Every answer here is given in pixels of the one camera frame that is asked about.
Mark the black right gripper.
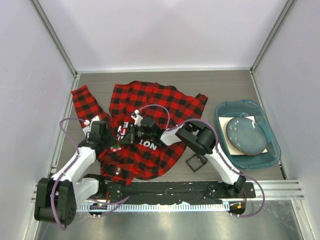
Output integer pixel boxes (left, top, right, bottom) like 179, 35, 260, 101
119, 124, 154, 145

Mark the pink white flower brooch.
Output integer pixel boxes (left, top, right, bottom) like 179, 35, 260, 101
109, 144, 122, 153

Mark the red black plaid shirt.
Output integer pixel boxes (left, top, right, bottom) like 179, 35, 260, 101
71, 81, 208, 186

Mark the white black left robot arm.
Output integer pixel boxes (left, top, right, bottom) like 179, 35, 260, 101
34, 119, 117, 228

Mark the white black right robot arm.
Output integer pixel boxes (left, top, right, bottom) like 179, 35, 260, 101
120, 117, 246, 198

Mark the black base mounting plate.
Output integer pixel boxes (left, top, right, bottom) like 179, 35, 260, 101
77, 180, 257, 204

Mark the teal plastic bin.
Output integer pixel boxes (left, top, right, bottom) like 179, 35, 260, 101
215, 99, 281, 170

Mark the blue round ceramic plate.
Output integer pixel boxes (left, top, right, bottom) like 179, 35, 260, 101
226, 116, 268, 156

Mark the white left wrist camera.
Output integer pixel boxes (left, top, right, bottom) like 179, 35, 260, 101
83, 115, 101, 126

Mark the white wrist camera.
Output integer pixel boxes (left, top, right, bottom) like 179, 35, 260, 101
83, 115, 101, 126
131, 109, 143, 127

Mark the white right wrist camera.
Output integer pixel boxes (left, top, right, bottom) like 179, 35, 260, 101
131, 109, 143, 127

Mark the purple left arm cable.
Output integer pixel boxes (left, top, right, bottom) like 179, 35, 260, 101
49, 117, 131, 231

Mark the small black square frame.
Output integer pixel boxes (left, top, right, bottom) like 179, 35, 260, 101
185, 154, 208, 173

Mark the aluminium front rail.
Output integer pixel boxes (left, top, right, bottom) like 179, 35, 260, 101
31, 179, 306, 204

